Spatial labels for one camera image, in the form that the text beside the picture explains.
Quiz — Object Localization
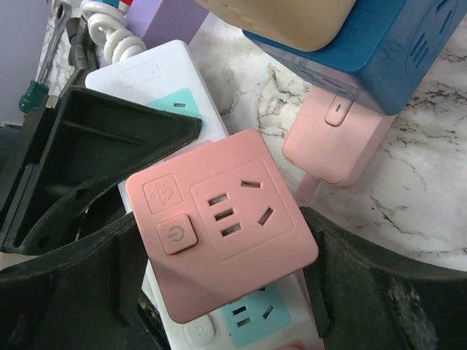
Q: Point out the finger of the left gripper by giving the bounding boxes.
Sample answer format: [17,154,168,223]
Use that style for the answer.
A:
[1,86,202,255]

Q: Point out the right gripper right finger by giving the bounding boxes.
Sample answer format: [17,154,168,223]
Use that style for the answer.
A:
[301,207,466,350]

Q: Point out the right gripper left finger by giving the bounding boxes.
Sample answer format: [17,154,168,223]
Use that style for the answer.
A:
[1,214,168,349]

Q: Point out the white power strip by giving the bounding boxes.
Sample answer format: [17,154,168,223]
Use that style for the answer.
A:
[85,40,324,349]

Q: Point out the pink cube socket adapter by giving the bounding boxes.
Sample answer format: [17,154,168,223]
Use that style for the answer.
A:
[126,130,318,324]

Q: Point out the dark blue cube socket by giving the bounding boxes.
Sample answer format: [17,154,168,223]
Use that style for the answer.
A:
[244,0,466,115]

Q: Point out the purple usb power strip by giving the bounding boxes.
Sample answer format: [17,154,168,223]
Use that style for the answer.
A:
[126,0,208,49]

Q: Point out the pink flat adapter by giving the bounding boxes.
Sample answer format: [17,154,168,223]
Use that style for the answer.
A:
[282,85,395,204]

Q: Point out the beige cube adapter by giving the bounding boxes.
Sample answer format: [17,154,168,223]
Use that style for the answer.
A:
[197,0,356,52]

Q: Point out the ratchet wrench green handle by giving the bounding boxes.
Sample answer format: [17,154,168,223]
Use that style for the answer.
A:
[19,1,72,115]

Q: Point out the dark metal t-handle key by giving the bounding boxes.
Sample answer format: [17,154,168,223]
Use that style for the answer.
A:
[66,17,99,85]

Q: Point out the white coiled cable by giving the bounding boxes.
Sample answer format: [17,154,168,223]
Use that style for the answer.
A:
[80,0,147,66]

